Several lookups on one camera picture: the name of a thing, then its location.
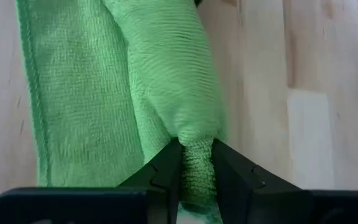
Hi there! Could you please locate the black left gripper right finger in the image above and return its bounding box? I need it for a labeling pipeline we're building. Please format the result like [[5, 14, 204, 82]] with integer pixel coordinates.
[[211, 138, 303, 224]]

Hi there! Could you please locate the green microfiber towel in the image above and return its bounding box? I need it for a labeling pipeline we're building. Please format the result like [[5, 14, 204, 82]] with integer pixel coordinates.
[[15, 0, 226, 224]]

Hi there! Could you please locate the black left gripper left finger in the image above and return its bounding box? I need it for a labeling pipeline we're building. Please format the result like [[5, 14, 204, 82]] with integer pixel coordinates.
[[117, 138, 185, 224]]

